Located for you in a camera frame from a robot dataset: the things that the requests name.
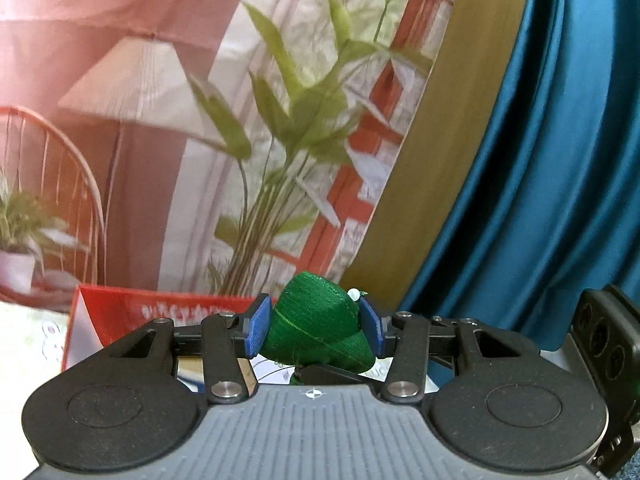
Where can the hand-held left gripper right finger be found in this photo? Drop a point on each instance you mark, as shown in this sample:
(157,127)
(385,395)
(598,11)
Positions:
(372,327)

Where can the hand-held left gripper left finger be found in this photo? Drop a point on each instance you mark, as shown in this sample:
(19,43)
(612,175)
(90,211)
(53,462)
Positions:
(257,327)

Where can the green fabric pouch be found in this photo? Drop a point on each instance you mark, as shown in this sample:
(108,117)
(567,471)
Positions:
(315,320)

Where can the red strawberry print box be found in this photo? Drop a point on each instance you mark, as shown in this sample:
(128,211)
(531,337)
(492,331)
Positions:
(110,315)

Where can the teal curtain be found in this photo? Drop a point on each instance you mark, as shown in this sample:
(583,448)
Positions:
(550,160)

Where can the printed room scene backdrop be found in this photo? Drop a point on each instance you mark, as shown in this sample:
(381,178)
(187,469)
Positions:
(200,110)

